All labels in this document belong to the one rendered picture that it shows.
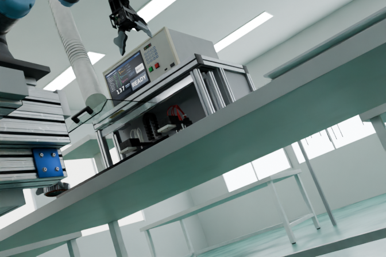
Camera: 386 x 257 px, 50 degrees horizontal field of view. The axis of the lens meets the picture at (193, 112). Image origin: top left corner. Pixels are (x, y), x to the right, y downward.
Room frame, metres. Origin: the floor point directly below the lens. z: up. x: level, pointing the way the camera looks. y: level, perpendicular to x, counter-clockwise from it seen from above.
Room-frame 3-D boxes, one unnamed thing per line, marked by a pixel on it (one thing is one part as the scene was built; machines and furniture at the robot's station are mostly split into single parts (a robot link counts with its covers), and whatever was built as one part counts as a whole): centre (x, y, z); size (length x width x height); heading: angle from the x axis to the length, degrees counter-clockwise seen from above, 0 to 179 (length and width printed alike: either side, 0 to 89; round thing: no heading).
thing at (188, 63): (1.94, 0.08, 1.09); 0.68 x 0.44 x 0.05; 57
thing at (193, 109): (1.89, 0.11, 0.92); 0.66 x 0.01 x 0.30; 57
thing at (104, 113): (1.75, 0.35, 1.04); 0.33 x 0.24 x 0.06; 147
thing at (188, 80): (1.76, 0.20, 1.03); 0.62 x 0.01 x 0.03; 57
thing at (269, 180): (5.54, 0.09, 0.38); 2.10 x 0.90 x 0.75; 57
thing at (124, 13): (1.40, 0.12, 1.29); 0.09 x 0.08 x 0.12; 156
